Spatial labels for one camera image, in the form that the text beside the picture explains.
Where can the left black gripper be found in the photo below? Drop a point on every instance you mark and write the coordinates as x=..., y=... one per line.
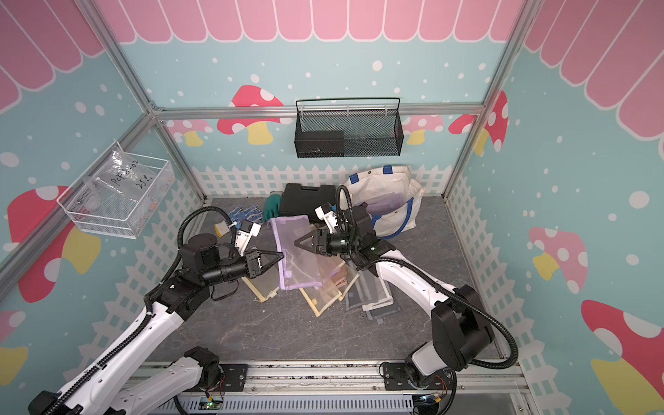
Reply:
x=255, y=262

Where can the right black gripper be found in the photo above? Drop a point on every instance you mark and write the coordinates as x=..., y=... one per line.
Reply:
x=322, y=238

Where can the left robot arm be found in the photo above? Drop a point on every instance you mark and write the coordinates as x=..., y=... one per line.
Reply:
x=189, y=283

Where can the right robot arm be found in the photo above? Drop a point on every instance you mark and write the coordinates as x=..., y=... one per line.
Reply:
x=463, y=333

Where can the beige mesh pouch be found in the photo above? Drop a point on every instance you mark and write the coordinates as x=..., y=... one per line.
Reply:
x=338, y=278

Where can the white grey mesh pouch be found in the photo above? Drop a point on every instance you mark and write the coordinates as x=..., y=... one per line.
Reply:
x=368, y=293

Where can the cream canvas tote bag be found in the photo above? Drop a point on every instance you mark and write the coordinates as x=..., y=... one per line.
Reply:
x=387, y=179

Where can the grey pouch under white pouch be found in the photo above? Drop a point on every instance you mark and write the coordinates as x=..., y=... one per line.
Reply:
x=378, y=315

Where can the clear plastic labelled bag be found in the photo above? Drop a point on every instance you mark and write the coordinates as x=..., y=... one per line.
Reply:
x=117, y=186

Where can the black plastic tool case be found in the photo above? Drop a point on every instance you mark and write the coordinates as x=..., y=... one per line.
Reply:
x=298, y=200

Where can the blue white work glove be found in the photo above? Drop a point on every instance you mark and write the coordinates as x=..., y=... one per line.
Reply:
x=251, y=213

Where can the green rubber glove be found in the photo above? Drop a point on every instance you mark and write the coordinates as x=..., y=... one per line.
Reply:
x=272, y=206

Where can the black box in basket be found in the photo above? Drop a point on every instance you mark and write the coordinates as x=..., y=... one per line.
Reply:
x=319, y=144

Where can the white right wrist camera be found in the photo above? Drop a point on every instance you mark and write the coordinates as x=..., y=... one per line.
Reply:
x=327, y=214

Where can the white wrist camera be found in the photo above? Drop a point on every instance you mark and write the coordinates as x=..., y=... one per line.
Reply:
x=244, y=234
x=327, y=214

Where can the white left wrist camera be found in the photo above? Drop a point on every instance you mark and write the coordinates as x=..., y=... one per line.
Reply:
x=244, y=234

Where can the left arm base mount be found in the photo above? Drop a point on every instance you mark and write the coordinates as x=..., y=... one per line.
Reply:
x=223, y=378

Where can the black wire mesh basket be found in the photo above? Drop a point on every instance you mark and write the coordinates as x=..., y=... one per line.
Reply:
x=371, y=126

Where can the white wire wall basket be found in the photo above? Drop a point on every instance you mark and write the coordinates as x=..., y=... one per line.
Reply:
x=131, y=226

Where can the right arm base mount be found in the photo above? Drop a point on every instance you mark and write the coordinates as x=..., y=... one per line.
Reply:
x=401, y=376

